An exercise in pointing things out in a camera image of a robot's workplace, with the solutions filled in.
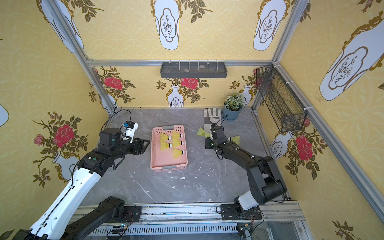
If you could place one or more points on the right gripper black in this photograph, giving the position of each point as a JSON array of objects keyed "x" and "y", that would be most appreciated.
[{"x": 216, "y": 132}]

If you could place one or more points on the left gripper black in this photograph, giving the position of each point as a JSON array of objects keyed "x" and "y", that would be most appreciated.
[{"x": 137, "y": 145}]

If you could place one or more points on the yellow shuttlecock eight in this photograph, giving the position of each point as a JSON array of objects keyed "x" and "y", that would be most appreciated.
[{"x": 201, "y": 132}]

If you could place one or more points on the yellow shuttlecock one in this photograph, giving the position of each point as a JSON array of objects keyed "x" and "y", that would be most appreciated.
[{"x": 165, "y": 138}]

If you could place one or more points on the yellow shuttlecock four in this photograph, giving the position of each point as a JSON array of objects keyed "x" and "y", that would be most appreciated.
[{"x": 165, "y": 146}]

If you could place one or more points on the yellow shuttlecock six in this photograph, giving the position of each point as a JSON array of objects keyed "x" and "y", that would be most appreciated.
[{"x": 235, "y": 139}]

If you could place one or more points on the pink plastic storage basket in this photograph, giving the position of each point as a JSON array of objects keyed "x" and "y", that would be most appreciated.
[{"x": 163, "y": 161}]

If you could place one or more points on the yellow shuttlecock two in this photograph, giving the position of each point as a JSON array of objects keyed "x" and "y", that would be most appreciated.
[{"x": 177, "y": 136}]

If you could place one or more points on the yellow shuttlecock three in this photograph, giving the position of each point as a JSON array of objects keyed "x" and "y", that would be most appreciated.
[{"x": 177, "y": 143}]

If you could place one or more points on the yellow shuttlecock five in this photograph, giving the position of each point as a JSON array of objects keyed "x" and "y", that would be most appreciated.
[{"x": 177, "y": 153}]

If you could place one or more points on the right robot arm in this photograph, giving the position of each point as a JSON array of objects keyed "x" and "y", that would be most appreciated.
[{"x": 265, "y": 180}]

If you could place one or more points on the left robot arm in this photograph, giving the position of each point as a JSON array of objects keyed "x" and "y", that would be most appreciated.
[{"x": 55, "y": 224}]

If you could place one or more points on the white grey work glove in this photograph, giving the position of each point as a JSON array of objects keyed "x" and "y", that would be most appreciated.
[{"x": 212, "y": 116}]

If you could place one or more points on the potted plant blue pot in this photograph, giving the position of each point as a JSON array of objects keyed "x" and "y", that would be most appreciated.
[{"x": 233, "y": 105}]

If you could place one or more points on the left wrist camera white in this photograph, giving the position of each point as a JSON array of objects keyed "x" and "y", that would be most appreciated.
[{"x": 128, "y": 130}]

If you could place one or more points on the grey wall shelf tray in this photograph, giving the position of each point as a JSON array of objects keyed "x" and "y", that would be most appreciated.
[{"x": 194, "y": 69}]

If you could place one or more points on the black wire mesh basket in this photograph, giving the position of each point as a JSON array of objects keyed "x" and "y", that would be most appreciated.
[{"x": 285, "y": 108}]

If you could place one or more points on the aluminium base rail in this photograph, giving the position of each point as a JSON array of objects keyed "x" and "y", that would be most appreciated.
[{"x": 187, "y": 218}]

